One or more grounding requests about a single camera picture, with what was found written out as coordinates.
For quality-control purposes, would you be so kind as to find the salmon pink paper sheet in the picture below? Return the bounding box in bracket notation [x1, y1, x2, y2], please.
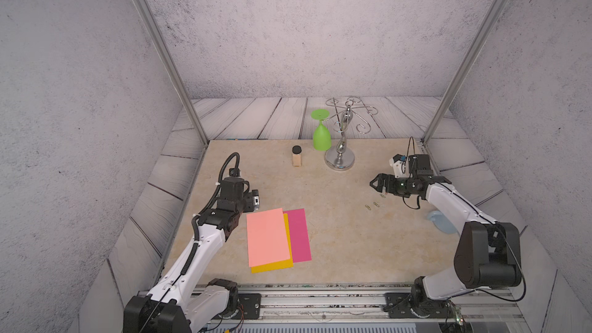
[246, 208, 291, 268]

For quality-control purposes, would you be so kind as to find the magenta paper sheet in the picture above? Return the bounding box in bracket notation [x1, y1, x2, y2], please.
[284, 209, 312, 263]

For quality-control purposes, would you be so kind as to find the yellow paper sheet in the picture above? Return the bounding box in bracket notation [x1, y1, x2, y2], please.
[251, 214, 294, 274]

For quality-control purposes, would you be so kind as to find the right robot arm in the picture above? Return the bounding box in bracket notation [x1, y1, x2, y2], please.
[369, 154, 526, 318]

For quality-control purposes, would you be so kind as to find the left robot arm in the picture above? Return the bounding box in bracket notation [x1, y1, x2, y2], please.
[123, 177, 259, 332]

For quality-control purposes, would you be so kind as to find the silver metal hanger stand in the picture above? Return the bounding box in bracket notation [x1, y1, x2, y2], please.
[325, 97, 379, 171]

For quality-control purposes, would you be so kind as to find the light blue cup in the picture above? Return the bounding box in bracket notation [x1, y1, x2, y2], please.
[426, 211, 458, 234]

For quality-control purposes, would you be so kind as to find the wooden block with black cap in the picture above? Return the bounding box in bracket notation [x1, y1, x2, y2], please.
[291, 145, 302, 167]

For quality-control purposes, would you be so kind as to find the green plastic wine glass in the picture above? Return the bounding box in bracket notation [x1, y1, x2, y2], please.
[311, 109, 331, 151]

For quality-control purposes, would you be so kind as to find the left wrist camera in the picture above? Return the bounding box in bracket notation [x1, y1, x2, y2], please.
[251, 190, 260, 211]

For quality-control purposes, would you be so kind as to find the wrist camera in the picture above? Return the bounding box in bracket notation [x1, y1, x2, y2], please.
[389, 154, 409, 178]
[251, 190, 260, 211]

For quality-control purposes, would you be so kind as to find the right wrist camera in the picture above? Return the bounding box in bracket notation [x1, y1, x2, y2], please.
[389, 154, 409, 178]

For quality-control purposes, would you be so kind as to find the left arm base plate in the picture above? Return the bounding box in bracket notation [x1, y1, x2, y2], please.
[208, 292, 262, 320]

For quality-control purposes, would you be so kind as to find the right aluminium frame post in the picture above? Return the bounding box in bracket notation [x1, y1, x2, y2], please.
[421, 0, 510, 146]

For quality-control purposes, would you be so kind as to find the aluminium frame post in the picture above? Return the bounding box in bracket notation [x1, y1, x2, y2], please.
[421, 0, 510, 146]
[132, 0, 209, 146]

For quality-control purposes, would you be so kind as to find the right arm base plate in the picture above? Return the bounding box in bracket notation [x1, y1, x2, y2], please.
[382, 292, 454, 319]

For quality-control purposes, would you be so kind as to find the aluminium front rail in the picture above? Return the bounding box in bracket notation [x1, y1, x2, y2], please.
[199, 285, 530, 332]

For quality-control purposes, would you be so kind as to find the left aluminium frame post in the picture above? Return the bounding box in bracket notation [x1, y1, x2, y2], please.
[132, 0, 209, 146]

